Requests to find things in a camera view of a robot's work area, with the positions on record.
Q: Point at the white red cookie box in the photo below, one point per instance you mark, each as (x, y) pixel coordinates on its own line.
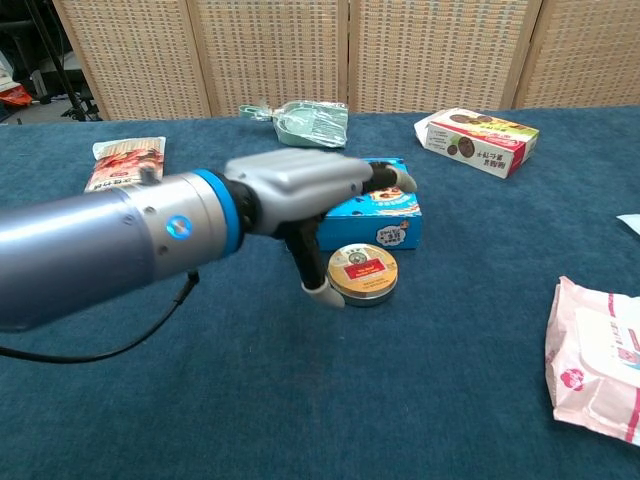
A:
(480, 140)

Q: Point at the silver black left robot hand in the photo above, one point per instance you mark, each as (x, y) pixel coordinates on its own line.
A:
(300, 177)

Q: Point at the white printed pouch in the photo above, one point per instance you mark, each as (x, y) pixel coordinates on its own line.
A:
(631, 225)

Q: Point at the pink wet wipes pack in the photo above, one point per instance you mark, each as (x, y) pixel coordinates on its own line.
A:
(595, 360)

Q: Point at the green dustpan in plastic wrap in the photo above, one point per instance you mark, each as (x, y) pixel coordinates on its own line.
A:
(310, 125)

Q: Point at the round yellow tin red label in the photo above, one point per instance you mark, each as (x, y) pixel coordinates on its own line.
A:
(364, 272)

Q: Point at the black tripod stand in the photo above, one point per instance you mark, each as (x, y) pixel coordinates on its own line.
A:
(57, 65)

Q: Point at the orange plastic bag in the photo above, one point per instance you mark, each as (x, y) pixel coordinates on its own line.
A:
(15, 96)

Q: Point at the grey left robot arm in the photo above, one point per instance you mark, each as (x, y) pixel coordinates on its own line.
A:
(100, 245)

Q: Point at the blue snack box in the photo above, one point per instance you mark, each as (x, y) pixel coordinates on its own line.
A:
(370, 225)

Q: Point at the red-white snack stick packet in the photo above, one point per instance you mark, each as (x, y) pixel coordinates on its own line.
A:
(127, 162)

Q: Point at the blue felt table mat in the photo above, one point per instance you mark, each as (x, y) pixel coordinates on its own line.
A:
(350, 390)

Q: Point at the woven wooden folding screen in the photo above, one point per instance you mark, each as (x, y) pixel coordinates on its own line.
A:
(400, 50)

